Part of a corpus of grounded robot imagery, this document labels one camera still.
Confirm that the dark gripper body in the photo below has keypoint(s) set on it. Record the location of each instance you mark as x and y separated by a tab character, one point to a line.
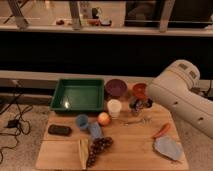
138	104

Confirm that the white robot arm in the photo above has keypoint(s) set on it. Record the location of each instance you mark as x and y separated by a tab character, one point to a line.
172	90

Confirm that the orange bowl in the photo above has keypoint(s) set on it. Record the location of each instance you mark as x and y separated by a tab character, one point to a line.
139	91

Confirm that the purple bowl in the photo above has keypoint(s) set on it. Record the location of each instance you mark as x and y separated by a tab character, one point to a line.
115	88

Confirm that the metal can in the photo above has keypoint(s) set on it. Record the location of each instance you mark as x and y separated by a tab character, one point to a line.
135	112

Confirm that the metal spoon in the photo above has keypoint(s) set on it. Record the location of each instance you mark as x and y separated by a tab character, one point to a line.
142	120

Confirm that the white paper cup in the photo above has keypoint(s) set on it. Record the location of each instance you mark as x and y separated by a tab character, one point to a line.
114	108

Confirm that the orange carrot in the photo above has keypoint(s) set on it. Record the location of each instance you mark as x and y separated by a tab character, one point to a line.
165	128

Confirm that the orange peach fruit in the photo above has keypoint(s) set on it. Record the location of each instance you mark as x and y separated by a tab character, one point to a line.
103	119

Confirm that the bunch of dark grapes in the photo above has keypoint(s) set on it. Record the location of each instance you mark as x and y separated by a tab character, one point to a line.
98	146

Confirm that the small blue cup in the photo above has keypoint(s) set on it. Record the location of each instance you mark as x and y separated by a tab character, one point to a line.
82	122

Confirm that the green plastic tray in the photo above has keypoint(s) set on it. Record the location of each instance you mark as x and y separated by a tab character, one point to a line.
79	95

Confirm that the yellow banana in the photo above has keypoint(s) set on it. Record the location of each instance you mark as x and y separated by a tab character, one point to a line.
83	152

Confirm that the black rectangular sponge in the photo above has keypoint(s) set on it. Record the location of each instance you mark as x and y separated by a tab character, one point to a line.
59	130

